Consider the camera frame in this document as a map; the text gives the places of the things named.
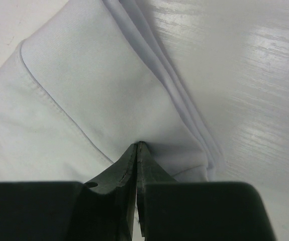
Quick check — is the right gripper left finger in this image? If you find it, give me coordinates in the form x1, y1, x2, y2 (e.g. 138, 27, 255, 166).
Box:
0, 144, 137, 240

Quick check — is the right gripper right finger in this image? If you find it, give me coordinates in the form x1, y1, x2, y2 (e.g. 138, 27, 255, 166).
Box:
137, 142, 276, 240

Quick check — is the white fabric skirt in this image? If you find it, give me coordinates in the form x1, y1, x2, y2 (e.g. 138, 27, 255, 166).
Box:
0, 1, 223, 182

